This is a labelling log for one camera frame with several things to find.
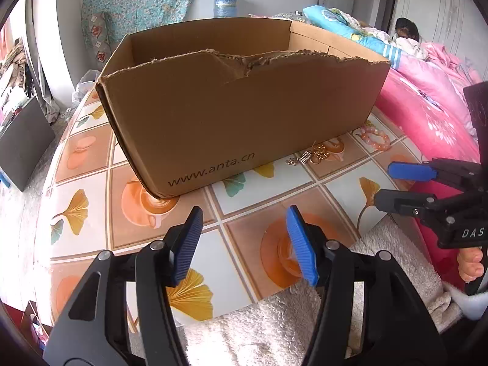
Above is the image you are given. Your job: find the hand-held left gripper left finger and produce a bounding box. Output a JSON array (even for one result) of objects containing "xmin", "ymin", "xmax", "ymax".
[{"xmin": 43, "ymin": 206, "xmax": 204, "ymax": 366}]

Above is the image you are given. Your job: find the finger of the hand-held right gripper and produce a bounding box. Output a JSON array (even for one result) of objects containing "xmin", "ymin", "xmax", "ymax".
[
  {"xmin": 388, "ymin": 158, "xmax": 483, "ymax": 195},
  {"xmin": 374, "ymin": 189, "xmax": 458, "ymax": 227}
]

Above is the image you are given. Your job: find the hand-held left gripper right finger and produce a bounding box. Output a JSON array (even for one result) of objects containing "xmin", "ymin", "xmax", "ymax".
[{"xmin": 286, "ymin": 205, "xmax": 445, "ymax": 366}]

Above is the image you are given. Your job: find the pink orange bead bracelet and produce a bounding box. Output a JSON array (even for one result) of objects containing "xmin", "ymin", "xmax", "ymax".
[{"xmin": 360, "ymin": 124, "xmax": 392, "ymax": 150}]

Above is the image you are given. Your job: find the brown cardboard box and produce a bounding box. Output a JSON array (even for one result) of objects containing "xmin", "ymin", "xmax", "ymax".
[{"xmin": 95, "ymin": 17, "xmax": 391, "ymax": 200}]

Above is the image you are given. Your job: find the person's right hand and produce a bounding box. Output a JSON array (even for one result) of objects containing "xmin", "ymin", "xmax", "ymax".
[{"xmin": 459, "ymin": 249, "xmax": 485, "ymax": 285}]

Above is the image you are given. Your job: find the pink printed blanket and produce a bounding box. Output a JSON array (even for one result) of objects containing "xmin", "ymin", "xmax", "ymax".
[{"xmin": 375, "ymin": 40, "xmax": 485, "ymax": 286}]

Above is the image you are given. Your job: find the white fluffy towel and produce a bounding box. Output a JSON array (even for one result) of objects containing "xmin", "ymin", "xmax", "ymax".
[{"xmin": 183, "ymin": 217, "xmax": 454, "ymax": 366}]

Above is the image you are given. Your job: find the leaf and latte print tablecloth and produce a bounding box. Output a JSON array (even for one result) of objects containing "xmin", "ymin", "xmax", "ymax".
[{"xmin": 36, "ymin": 80, "xmax": 431, "ymax": 325}]

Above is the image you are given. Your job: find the white wardrobe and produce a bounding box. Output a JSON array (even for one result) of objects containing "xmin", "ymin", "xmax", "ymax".
[{"xmin": 396, "ymin": 0, "xmax": 483, "ymax": 84}]

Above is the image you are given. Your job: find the blue printed quilt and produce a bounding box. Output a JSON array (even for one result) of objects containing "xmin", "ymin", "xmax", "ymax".
[{"xmin": 303, "ymin": 5, "xmax": 401, "ymax": 70}]

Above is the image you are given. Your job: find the brown paper bag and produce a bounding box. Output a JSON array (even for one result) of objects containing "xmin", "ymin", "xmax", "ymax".
[{"xmin": 21, "ymin": 301, "xmax": 52, "ymax": 351}]

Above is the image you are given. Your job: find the dark grey cabinet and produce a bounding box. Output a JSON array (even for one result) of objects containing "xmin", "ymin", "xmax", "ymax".
[{"xmin": 0, "ymin": 97, "xmax": 56, "ymax": 191}]

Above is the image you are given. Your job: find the white plastic bag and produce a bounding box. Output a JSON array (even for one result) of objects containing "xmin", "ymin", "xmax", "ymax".
[{"xmin": 72, "ymin": 69, "xmax": 100, "ymax": 107}]

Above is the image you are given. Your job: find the grey patterned blanket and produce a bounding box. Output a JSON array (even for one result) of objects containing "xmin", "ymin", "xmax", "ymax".
[{"xmin": 271, "ymin": 11, "xmax": 307, "ymax": 23}]

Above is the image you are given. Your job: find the grey cushion red print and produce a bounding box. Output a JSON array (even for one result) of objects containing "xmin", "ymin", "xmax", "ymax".
[{"xmin": 88, "ymin": 11, "xmax": 114, "ymax": 65}]

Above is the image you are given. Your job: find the blue water jug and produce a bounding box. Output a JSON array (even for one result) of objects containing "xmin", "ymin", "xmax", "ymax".
[{"xmin": 213, "ymin": 0, "xmax": 241, "ymax": 18}]

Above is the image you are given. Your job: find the teal floral curtain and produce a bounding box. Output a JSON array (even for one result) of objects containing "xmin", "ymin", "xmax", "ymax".
[{"xmin": 82, "ymin": 0, "xmax": 206, "ymax": 42}]

